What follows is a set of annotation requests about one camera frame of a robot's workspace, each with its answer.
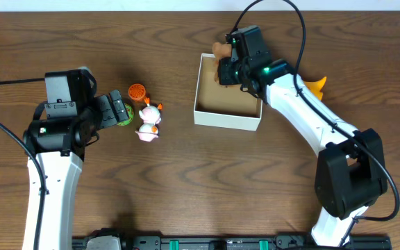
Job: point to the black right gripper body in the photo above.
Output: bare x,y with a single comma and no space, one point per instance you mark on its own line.
232,72

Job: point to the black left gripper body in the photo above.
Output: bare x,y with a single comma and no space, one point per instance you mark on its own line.
113,111

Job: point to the green number ball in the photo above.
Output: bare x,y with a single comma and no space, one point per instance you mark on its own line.
125,115

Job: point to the brown plush animal toy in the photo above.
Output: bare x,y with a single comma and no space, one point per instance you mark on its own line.
220,51

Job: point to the orange ribbed round toy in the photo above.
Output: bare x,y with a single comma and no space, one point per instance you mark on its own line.
137,92

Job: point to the white cardboard box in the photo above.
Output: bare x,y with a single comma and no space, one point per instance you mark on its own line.
223,106

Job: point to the white pink duck figurine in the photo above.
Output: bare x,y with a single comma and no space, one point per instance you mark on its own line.
151,117

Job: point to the yellow rubber duck toy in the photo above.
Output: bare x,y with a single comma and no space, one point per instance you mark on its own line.
316,87

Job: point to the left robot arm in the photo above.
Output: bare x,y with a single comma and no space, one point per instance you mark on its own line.
56,140

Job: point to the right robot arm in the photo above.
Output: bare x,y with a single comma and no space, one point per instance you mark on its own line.
351,172

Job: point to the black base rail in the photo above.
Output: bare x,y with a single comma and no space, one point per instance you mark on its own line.
109,239

